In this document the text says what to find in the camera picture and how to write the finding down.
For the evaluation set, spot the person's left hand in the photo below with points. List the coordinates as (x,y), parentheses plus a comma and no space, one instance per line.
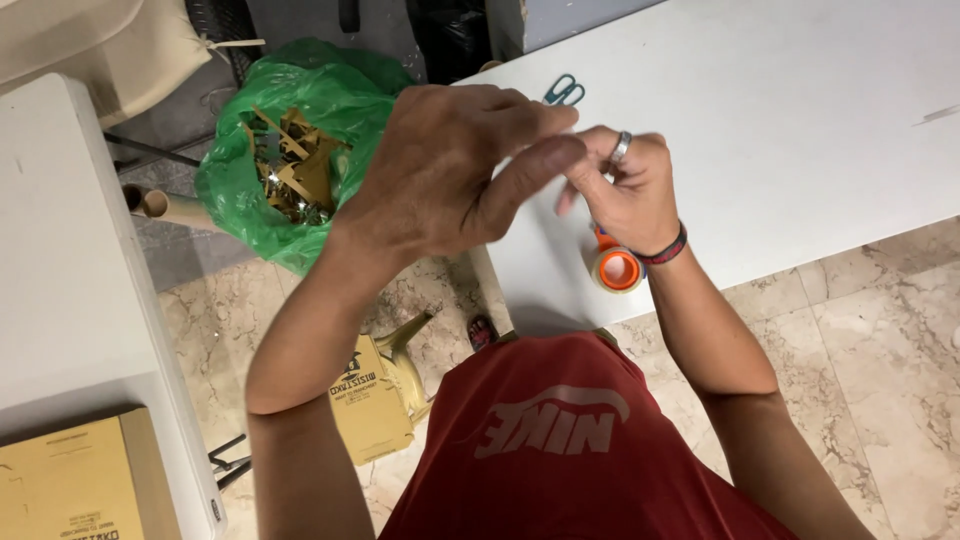
(427,172)

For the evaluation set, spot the person's right hand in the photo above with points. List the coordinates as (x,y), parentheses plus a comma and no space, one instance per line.
(637,199)

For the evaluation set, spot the person's right fingers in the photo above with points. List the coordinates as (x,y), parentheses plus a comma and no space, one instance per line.
(626,161)

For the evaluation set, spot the orange tape cutter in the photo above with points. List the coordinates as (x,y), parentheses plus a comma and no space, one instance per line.
(604,238)

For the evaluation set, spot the black red wristband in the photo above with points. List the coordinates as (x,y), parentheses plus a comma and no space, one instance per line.
(666,250)

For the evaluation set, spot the clear tape roll orange core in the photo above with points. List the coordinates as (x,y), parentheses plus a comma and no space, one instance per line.
(617,270)

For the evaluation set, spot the grey cabinet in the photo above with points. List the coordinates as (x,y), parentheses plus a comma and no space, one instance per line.
(555,19)

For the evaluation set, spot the black plastic bag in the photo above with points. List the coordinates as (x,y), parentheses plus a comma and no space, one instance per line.
(450,34)

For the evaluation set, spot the red black sandal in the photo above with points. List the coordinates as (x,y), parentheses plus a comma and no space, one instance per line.
(481,332)

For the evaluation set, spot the red printed shirt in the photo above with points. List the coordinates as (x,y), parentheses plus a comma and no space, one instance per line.
(555,472)

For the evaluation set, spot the heap of cardboard scraps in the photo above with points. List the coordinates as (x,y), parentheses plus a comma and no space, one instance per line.
(296,169)

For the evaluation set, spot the flat printed cardboard box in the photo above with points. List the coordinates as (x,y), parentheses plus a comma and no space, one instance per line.
(367,409)

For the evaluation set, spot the green plastic bag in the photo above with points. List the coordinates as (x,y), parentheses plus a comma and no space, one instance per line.
(240,195)

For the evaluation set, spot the black mesh chair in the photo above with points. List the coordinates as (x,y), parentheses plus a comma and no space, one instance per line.
(221,26)

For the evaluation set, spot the brown cardboard tube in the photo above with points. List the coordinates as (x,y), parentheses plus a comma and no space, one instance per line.
(176,210)
(133,198)

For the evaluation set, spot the black metal rod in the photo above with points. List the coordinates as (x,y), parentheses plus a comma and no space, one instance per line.
(150,150)

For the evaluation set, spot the black metal table legs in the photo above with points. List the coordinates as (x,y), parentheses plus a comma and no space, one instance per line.
(229,465)

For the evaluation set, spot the beige seat cushion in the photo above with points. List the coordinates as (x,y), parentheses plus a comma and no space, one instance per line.
(90,52)

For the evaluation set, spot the white folding table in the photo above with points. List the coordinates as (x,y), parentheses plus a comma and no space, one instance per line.
(67,262)

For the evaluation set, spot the brown cardboard box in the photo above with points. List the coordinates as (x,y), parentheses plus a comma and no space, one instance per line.
(67,484)

